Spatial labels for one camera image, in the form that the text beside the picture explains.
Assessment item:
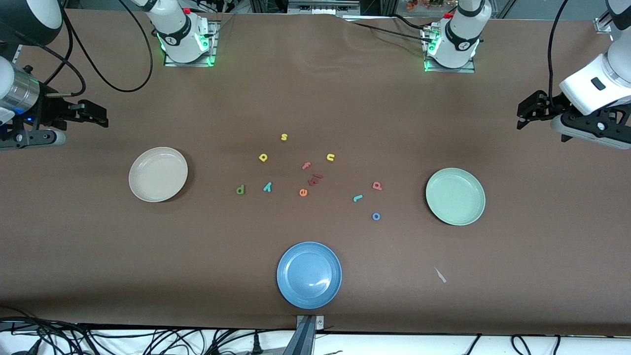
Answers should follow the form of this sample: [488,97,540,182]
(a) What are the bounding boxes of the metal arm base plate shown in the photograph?
[423,27,476,73]
[164,20,220,67]

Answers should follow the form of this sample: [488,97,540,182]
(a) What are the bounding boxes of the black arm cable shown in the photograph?
[547,0,572,97]
[47,0,153,93]

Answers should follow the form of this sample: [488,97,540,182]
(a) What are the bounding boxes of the orange flower decoration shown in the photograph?
[407,0,456,11]

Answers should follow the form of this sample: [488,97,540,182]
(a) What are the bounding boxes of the light green plate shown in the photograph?
[425,168,486,226]

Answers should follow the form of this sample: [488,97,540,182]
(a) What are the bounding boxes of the brown table mat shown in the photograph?
[0,9,631,337]

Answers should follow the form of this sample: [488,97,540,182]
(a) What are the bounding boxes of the black cable on mat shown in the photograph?
[345,14,435,44]

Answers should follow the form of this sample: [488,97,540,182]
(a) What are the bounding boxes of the tangled black cables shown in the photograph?
[0,306,296,355]

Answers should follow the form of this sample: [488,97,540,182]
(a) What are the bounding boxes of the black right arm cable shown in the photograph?
[47,0,153,93]

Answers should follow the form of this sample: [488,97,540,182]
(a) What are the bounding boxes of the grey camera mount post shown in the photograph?
[295,315,326,355]

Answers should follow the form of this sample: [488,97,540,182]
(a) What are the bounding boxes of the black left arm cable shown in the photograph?
[547,0,572,97]

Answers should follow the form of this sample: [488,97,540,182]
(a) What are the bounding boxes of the beige plate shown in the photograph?
[129,147,188,203]

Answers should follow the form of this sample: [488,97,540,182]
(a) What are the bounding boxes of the silver metal box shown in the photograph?
[287,0,361,15]

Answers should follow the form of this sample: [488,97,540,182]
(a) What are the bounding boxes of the blue plate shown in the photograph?
[277,241,342,310]

